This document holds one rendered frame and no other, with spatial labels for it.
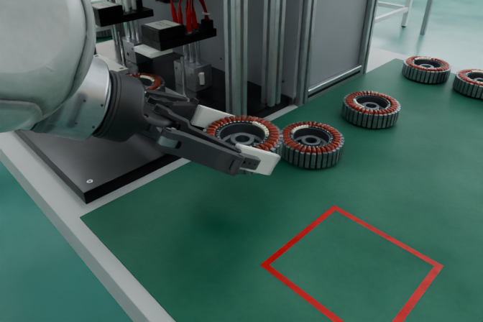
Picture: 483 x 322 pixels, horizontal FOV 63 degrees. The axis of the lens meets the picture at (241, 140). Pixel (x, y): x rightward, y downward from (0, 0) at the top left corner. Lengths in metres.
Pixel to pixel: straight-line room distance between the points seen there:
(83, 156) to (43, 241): 1.08
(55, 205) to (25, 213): 1.28
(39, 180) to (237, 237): 0.35
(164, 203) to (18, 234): 1.28
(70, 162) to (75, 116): 0.30
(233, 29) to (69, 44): 0.51
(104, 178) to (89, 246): 0.12
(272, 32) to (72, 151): 0.41
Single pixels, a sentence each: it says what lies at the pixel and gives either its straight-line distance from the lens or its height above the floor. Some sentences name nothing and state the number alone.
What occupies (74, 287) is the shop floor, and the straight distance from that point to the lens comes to 1.56.
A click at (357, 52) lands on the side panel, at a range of 1.05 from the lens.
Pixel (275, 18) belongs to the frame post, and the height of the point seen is 0.95.
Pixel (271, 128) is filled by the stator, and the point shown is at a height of 0.86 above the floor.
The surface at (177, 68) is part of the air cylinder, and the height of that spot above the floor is 0.81.
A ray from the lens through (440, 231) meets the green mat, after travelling 0.62.
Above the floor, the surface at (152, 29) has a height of 0.92.
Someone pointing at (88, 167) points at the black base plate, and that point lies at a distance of 0.68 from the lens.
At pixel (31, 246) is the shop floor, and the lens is 1.76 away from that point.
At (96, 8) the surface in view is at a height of 0.92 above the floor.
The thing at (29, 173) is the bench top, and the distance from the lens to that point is 0.75.
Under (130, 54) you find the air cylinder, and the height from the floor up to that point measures 0.79.
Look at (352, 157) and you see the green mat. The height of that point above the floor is 0.75.
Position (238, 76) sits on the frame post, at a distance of 0.72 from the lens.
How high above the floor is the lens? 1.14
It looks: 31 degrees down
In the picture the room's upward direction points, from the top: straight up
